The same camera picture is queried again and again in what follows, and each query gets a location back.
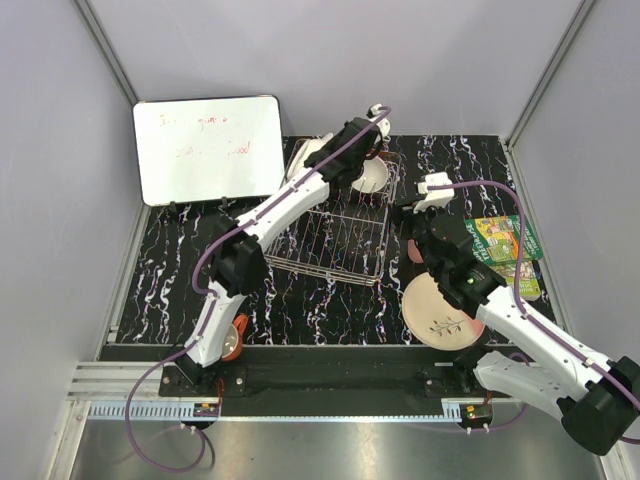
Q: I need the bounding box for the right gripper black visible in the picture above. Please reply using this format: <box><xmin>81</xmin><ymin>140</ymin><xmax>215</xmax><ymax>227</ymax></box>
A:
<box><xmin>386</xmin><ymin>197</ymin><xmax>446</xmax><ymax>279</ymax></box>

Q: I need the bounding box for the small white bowl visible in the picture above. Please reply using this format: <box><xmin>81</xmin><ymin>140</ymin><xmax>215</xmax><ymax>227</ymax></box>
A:
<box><xmin>352</xmin><ymin>157</ymin><xmax>389</xmax><ymax>194</ymax></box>

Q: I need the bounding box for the large white plate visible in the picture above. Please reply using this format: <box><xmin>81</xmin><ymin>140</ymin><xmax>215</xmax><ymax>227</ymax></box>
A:
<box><xmin>286</xmin><ymin>133</ymin><xmax>333</xmax><ymax>180</ymax></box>

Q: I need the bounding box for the wire dish rack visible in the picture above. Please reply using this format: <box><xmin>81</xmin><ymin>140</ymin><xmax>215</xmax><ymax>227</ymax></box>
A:
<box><xmin>265</xmin><ymin>151</ymin><xmax>401</xmax><ymax>285</ymax></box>

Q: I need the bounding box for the pink cream floral plate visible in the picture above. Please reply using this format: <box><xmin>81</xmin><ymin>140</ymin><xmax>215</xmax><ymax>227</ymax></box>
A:
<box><xmin>401</xmin><ymin>273</ymin><xmax>485</xmax><ymax>351</ymax></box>

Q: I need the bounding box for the orange mug white inside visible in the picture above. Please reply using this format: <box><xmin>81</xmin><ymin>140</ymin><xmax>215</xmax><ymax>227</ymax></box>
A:
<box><xmin>221</xmin><ymin>314</ymin><xmax>249</xmax><ymax>362</ymax></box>

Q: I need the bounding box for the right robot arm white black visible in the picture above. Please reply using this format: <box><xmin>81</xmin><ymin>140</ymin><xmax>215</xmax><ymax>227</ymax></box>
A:
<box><xmin>391</xmin><ymin>202</ymin><xmax>639</xmax><ymax>456</ymax></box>

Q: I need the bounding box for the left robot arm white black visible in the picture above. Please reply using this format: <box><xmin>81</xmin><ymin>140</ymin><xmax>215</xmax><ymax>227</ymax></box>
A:
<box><xmin>172</xmin><ymin>105</ymin><xmax>390</xmax><ymax>396</ymax></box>

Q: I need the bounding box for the pink plastic cup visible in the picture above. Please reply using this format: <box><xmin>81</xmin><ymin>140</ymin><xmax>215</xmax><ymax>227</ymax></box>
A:
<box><xmin>407</xmin><ymin>240</ymin><xmax>423</xmax><ymax>264</ymax></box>

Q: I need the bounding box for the green children's book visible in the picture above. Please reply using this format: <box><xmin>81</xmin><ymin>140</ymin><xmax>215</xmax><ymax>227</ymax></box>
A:
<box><xmin>464</xmin><ymin>215</ymin><xmax>521</xmax><ymax>265</ymax></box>

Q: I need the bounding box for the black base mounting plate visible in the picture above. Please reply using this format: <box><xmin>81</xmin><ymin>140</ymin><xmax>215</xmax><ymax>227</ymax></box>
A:
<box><xmin>159</xmin><ymin>346</ymin><xmax>488</xmax><ymax>420</ymax></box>

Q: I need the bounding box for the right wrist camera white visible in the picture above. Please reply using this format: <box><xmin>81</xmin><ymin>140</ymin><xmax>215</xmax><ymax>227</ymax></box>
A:
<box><xmin>413</xmin><ymin>172</ymin><xmax>454</xmax><ymax>213</ymax></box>

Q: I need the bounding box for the white whiteboard black frame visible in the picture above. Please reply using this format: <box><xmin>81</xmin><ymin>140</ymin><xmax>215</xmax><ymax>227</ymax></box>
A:
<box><xmin>132</xmin><ymin>95</ymin><xmax>284</xmax><ymax>207</ymax></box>

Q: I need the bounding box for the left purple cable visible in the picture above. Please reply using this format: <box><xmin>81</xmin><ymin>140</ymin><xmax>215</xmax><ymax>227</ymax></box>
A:
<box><xmin>124</xmin><ymin>105</ymin><xmax>393</xmax><ymax>474</ymax></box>

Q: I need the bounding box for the purple cable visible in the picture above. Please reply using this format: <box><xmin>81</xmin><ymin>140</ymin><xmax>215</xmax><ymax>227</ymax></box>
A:
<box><xmin>124</xmin><ymin>105</ymin><xmax>393</xmax><ymax>474</ymax></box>
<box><xmin>414</xmin><ymin>180</ymin><xmax>640</xmax><ymax>446</ymax></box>

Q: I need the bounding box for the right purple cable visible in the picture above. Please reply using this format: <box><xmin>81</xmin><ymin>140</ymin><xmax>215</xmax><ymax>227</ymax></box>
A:
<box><xmin>414</xmin><ymin>180</ymin><xmax>640</xmax><ymax>446</ymax></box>

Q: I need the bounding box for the grey slotted cable duct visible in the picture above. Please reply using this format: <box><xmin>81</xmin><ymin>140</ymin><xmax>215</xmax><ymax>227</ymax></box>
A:
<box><xmin>88</xmin><ymin>399</ymin><xmax>462</xmax><ymax>423</ymax></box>

